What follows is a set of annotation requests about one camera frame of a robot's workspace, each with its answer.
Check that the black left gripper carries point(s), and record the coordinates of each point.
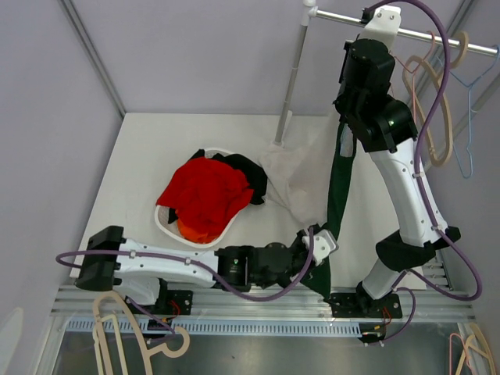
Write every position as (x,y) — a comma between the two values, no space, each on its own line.
(298,241)

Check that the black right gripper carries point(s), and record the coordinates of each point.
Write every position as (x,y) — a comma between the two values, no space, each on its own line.
(341,79)

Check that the dark green t shirt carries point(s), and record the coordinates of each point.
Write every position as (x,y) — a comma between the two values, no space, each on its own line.
(319,279)

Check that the white t shirt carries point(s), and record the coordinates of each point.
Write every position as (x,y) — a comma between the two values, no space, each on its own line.
(298,168)

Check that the black t shirt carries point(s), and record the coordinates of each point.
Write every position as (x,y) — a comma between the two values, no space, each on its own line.
(207,192)

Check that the pink wire hanger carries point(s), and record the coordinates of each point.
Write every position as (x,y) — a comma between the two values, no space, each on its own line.
(410,69)

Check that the orange t shirt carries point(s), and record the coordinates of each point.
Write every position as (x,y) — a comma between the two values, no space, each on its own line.
(193,235)

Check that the light blue wire hanger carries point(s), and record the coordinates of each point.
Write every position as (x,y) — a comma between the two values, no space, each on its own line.
(467,119)

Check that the red t shirt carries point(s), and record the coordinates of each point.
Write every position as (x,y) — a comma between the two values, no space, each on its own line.
(205,195)

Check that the white perforated plastic basket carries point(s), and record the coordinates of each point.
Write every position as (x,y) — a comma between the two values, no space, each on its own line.
(191,230)

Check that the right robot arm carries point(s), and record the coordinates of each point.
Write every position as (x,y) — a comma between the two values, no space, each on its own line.
(368,63)

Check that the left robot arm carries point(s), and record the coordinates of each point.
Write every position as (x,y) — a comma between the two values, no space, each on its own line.
(112,262)

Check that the beige hanger on floor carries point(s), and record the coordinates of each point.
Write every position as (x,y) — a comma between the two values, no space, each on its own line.
(147,351)

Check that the hangers pile bottom right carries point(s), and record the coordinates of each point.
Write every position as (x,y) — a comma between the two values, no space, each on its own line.
(469,352)

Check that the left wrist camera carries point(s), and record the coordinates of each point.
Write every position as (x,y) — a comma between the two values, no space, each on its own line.
(324,244)

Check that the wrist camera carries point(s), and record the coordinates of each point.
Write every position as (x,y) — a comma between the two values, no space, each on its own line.
(324,244)
(384,25)

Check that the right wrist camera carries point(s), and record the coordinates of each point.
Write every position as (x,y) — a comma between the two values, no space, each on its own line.
(384,25)

